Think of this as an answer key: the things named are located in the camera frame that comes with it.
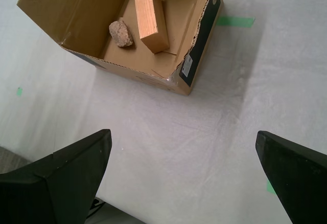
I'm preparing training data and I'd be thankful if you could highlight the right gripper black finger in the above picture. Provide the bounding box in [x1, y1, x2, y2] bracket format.
[255, 130, 327, 224]
[0, 128, 112, 224]

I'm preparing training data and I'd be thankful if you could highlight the speckled pink granite rock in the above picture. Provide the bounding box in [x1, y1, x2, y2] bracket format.
[108, 20, 134, 48]

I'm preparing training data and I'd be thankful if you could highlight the brown cardboard box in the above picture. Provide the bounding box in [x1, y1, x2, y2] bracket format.
[16, 0, 225, 96]

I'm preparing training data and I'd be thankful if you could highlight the light wooden block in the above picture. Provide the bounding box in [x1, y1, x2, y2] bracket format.
[132, 0, 171, 54]

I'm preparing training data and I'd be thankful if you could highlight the white plastic table cover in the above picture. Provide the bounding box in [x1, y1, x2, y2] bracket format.
[0, 0, 327, 224]

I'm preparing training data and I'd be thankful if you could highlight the faint green tape strip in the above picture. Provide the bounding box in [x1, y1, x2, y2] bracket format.
[216, 16, 255, 28]

